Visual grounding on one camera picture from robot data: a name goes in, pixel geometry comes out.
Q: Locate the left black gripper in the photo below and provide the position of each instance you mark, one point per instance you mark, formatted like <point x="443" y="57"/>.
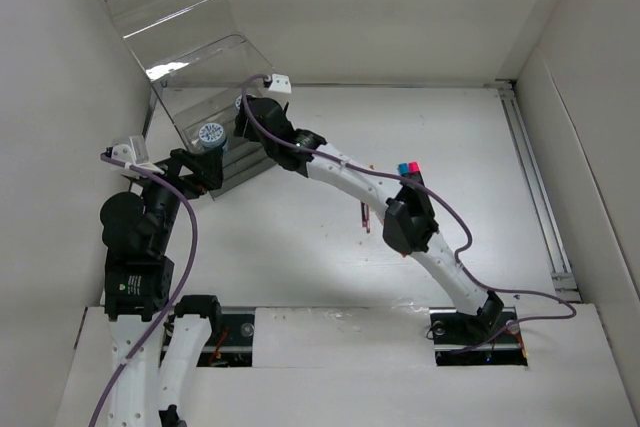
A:
<point x="206" y="165"/>

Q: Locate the blue slime jar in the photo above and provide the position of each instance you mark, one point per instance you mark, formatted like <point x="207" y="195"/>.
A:
<point x="239" y="104"/>
<point x="212" y="136"/>

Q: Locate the clear acrylic drawer organizer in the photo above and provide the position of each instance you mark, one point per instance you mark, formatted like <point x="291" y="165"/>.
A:
<point x="198" y="62"/>

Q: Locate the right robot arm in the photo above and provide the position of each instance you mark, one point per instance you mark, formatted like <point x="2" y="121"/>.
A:
<point x="401" y="203"/>

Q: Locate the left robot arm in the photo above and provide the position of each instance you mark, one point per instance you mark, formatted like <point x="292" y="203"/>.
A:
<point x="157" y="333"/>

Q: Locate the blue capped marker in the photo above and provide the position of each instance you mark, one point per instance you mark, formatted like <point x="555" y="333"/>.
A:
<point x="403" y="170"/>

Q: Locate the pink capped marker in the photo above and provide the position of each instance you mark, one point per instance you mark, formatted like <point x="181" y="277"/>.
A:
<point x="415" y="171"/>

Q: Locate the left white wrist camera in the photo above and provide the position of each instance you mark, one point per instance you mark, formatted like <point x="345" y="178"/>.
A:
<point x="129" y="149"/>

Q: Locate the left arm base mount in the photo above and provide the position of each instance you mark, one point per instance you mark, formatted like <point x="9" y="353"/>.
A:
<point x="232" y="345"/>

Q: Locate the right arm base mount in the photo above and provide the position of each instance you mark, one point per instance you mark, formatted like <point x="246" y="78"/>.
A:
<point x="457" y="345"/>

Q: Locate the aluminium rail right side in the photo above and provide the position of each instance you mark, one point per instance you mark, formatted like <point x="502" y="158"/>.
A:
<point x="560" y="270"/>

